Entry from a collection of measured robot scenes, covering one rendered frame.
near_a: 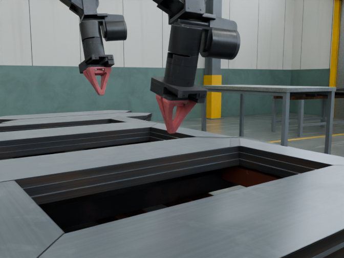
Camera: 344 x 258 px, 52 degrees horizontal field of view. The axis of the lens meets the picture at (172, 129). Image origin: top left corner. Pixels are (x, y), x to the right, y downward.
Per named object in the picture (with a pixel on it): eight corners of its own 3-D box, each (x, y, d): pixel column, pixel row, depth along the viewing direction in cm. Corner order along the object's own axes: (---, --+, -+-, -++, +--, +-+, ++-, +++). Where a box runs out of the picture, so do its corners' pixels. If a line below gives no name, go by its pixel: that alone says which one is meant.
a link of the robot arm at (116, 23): (77, 4, 103) (81, -7, 94) (116, 3, 107) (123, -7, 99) (83, 46, 103) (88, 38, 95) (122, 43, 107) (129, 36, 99)
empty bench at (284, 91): (200, 155, 481) (201, 85, 467) (241, 151, 513) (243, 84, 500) (282, 185, 349) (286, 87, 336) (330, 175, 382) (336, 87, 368)
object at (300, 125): (265, 131, 699) (266, 88, 687) (322, 126, 776) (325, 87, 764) (298, 137, 626) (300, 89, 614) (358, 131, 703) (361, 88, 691)
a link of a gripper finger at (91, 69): (105, 98, 104) (100, 66, 105) (115, 92, 99) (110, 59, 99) (83, 99, 100) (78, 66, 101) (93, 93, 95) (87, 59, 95)
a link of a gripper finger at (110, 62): (108, 95, 102) (103, 64, 103) (120, 90, 97) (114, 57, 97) (86, 97, 98) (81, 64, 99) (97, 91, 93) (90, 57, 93)
